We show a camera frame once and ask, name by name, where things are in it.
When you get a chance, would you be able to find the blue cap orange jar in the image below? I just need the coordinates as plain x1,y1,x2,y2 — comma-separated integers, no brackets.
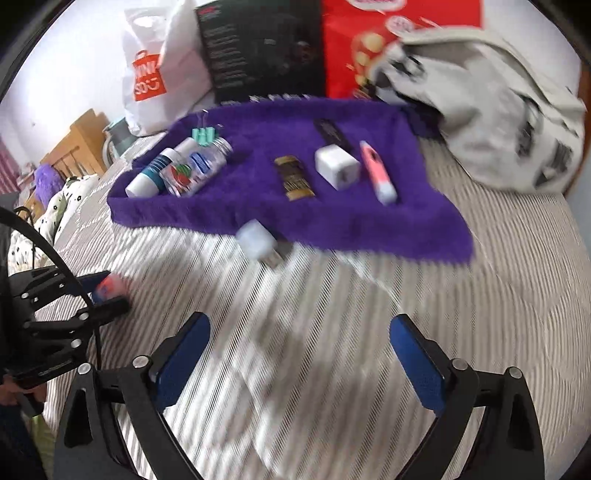
92,273,127,304

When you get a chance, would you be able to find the blue white balm tube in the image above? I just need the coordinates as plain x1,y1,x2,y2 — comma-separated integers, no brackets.
125,137,199,198

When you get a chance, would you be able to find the clear plastic bottle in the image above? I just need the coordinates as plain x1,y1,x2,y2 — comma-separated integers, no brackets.
159,137,233,197

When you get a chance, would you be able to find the white USB night light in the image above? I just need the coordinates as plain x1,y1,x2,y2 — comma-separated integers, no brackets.
235,220,291,269

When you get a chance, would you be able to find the green binder clip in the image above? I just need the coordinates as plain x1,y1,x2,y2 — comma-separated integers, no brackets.
191,109,223,147

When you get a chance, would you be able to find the black gold tube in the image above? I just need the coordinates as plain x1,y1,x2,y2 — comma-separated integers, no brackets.
273,155,315,201

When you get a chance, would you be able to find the white USB charger cube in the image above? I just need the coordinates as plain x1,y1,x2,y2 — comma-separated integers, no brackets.
315,145,361,190

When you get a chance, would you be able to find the pink white thermometer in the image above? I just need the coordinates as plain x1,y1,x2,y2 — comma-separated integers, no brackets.
360,141,398,205

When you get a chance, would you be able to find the black USB stick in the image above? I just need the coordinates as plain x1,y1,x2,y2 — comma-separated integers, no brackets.
314,118,353,153

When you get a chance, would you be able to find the person's left hand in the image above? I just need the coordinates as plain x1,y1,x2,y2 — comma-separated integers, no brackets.
0,375,47,406

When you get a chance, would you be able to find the white patterned pillow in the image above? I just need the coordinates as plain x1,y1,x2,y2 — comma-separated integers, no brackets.
7,174,99,275

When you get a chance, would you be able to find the purple plush toy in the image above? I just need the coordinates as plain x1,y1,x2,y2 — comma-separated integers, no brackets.
34,164,64,209

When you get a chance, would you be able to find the wooden headboard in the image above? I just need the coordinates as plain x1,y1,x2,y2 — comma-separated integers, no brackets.
36,109,108,179

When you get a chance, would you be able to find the teal kettle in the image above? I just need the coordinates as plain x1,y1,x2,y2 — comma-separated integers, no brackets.
102,118,137,165

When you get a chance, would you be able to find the white Miniso shopping bag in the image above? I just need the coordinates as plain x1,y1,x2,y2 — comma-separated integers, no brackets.
122,1,212,137

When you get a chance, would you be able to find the purple towel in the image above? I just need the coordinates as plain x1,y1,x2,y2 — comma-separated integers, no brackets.
107,98,474,264

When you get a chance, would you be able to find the black product box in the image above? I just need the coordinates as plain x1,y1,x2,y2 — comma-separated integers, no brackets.
195,0,325,104

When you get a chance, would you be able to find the grey Nike bag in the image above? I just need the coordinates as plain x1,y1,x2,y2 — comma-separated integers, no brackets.
369,27,586,194

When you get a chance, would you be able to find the red paper gift bag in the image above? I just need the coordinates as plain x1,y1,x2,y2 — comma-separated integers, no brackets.
322,0,482,99

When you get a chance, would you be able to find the black cable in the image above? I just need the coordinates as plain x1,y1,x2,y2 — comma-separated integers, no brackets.
0,204,105,370

